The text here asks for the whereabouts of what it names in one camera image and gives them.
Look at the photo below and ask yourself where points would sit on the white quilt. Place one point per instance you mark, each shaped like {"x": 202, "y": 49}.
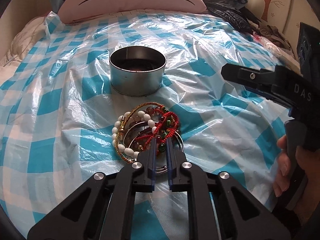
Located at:
{"x": 24, "y": 41}

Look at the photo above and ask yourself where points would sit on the round metal tin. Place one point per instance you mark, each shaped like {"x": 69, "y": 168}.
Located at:
{"x": 136, "y": 70}

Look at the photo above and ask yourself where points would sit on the pile of clothes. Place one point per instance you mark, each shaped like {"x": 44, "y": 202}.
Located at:
{"x": 273, "y": 35}

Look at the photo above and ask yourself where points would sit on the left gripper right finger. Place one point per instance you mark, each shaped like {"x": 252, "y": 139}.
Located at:
{"x": 219, "y": 207}

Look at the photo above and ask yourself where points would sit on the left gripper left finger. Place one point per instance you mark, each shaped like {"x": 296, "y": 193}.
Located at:
{"x": 102, "y": 207}

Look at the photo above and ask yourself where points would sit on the black puffy jacket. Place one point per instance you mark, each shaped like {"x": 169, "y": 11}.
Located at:
{"x": 241, "y": 20}

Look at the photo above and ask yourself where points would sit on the wardrobe with tree decal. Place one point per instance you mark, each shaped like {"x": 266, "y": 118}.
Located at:
{"x": 286, "y": 15}

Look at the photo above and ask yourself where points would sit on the blue checkered plastic sheet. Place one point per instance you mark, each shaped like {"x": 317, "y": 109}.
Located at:
{"x": 58, "y": 108}

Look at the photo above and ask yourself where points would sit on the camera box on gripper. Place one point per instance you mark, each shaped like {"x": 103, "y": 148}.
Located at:
{"x": 308, "y": 52}

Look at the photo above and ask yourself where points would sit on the silver metal bangle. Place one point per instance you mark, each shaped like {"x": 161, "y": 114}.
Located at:
{"x": 140, "y": 131}

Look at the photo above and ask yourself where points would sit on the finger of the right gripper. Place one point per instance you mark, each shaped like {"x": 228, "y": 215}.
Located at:
{"x": 257, "y": 79}

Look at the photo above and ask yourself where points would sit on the right hand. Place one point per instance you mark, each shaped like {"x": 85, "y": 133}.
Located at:
{"x": 309, "y": 162}

